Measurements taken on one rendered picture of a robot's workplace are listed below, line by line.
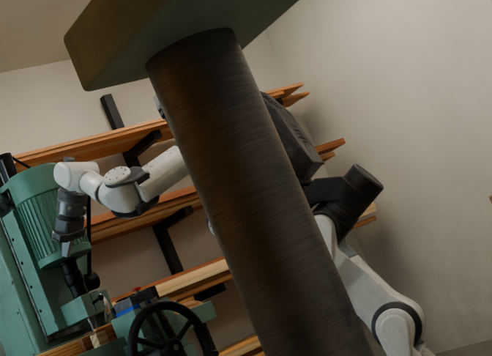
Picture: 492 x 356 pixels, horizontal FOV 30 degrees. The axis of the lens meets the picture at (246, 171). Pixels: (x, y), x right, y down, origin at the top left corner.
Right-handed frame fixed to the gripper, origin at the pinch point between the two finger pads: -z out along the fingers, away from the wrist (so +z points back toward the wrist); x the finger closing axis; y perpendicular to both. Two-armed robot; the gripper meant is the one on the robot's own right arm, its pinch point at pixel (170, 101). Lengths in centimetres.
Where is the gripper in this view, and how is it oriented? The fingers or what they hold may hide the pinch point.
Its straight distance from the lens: 327.6
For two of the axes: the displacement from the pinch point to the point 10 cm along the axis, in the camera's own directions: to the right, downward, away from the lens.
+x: -7.8, 0.9, -6.1
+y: -4.7, 5.7, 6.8
